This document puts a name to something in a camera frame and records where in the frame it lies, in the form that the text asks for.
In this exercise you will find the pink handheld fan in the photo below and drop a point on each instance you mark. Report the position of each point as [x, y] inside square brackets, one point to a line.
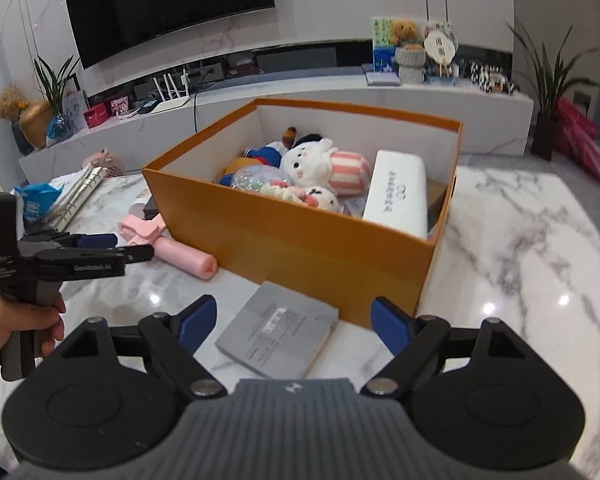
[137, 231]

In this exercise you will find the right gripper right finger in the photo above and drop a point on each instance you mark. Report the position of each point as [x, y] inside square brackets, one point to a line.
[415, 344]

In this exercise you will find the red gift box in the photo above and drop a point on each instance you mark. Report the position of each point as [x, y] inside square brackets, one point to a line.
[96, 115]

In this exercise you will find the pink heater fan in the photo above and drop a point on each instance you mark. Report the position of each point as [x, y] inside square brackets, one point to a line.
[111, 162]

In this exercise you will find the dark grey flat box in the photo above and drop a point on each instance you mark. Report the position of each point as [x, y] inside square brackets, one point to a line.
[150, 210]

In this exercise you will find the potted plant left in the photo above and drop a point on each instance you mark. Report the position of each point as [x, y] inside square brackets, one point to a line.
[54, 83]

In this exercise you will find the round white paper fan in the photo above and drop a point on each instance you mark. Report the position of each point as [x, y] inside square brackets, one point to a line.
[441, 45]

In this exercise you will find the person left hand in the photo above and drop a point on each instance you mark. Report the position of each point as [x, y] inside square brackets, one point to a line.
[16, 317]

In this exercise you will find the green blue picture card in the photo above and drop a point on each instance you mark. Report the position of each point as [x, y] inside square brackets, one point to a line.
[383, 48]

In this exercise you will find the brown teddy bear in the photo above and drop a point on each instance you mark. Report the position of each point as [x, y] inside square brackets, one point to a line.
[404, 33]

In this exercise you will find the pink umbrella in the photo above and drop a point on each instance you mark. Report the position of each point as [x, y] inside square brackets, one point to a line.
[576, 138]

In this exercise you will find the white bunny plush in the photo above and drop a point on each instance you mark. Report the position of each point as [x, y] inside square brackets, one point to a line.
[320, 163]

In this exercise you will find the cow pattern figurine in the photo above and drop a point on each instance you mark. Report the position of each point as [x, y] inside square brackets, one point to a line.
[491, 79]

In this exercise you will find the orange cardboard box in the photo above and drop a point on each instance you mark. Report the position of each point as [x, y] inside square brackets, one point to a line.
[338, 259]

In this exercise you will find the white long case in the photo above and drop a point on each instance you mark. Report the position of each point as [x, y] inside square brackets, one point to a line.
[397, 197]

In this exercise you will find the ring binder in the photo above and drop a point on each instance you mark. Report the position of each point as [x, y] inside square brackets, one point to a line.
[75, 189]

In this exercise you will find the potted green plant right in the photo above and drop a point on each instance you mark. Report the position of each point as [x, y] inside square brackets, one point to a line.
[550, 81]

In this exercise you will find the white wifi router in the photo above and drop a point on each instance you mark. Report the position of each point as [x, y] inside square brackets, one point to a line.
[171, 97]

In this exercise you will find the clear glitter ball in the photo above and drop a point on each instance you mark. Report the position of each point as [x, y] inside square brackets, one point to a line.
[252, 178]

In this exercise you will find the grey notebook box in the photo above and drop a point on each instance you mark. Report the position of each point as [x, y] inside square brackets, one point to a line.
[279, 333]

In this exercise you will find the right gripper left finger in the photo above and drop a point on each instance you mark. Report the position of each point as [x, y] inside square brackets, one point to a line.
[171, 342]

